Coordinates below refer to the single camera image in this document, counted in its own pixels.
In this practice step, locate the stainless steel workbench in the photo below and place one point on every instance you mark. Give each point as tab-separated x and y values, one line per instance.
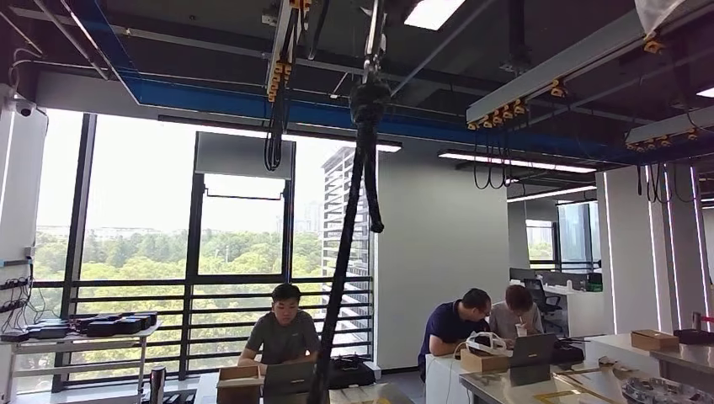
368	395
502	390
686	359

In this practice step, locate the grey roller blind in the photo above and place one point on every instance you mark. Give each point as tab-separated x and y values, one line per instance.
242	156

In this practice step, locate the person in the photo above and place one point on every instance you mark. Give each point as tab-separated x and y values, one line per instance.
446	329
516	318
284	334

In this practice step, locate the steel carabiner clip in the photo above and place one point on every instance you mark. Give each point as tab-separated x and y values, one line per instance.
372	50

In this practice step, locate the thin strip light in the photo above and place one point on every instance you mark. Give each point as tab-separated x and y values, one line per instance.
549	194
513	162

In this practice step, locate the blue overhead crane beam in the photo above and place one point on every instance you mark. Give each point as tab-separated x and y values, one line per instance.
223	103

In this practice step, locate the black bag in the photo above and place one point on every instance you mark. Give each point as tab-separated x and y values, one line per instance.
351	373
568	354

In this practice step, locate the open grey laptop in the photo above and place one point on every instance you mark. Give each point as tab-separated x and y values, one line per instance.
532	350
289	379

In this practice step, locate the white VR headset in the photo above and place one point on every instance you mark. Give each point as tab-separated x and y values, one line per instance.
486	341

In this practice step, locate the small cardboard box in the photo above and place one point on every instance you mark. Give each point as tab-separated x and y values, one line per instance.
482	361

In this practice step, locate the black mesh office chair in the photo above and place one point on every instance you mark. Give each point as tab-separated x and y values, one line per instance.
538	295

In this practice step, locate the long ceiling light panel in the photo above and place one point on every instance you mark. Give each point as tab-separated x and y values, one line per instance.
706	92
432	12

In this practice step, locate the clear cup with straw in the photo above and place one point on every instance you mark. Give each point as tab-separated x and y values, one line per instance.
521	330

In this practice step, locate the open brown cardboard box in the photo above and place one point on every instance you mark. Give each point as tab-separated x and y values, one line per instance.
239	385

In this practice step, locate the white counter desk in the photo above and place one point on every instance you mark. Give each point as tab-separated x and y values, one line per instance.
580	312

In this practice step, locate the green desk object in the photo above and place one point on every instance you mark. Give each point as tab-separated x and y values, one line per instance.
594	283

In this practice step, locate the black equipment case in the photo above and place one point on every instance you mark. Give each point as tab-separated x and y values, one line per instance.
117	323

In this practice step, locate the white metal side table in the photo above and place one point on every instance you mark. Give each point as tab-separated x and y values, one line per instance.
83	340

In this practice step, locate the flat cardboard box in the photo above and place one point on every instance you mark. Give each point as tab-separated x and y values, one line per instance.
654	340

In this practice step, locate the black battery charger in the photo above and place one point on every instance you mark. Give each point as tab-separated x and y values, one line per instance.
50	332
14	336

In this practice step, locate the translucent white plastic bag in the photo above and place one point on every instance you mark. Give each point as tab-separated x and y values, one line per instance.
655	14

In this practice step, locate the black zip carrying case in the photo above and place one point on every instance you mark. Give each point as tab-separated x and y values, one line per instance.
694	336

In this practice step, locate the long red barrier belt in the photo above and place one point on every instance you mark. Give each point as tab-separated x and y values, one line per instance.
707	319

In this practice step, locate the white overhead gantry rail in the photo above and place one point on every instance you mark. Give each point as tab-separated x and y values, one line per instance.
558	67
669	128
284	44

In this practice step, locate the short black post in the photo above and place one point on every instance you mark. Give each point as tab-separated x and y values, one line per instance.
157	385

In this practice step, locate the white security camera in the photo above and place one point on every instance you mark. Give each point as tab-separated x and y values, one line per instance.
25	107

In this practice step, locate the wall power strip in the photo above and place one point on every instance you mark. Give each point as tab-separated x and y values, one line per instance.
12	305
14	262
14	284

